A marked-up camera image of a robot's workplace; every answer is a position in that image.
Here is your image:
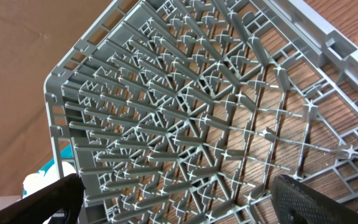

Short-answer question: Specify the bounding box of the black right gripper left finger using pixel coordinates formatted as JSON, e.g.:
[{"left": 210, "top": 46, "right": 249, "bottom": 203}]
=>
[{"left": 0, "top": 174, "right": 85, "bottom": 224}]

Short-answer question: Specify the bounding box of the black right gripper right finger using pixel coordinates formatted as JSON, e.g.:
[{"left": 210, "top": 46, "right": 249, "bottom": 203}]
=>
[{"left": 271, "top": 175, "right": 358, "bottom": 224}]

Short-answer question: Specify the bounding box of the grey dishwasher rack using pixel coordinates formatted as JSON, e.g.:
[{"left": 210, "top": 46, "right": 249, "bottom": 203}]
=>
[{"left": 44, "top": 1, "right": 358, "bottom": 223}]

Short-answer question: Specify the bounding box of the crumpled white paper napkin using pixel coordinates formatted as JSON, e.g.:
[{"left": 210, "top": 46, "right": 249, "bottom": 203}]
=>
[{"left": 22, "top": 160, "right": 76, "bottom": 224}]

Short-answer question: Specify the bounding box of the teal plastic tray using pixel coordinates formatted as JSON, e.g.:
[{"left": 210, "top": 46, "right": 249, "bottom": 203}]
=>
[{"left": 37, "top": 145, "right": 73, "bottom": 174}]

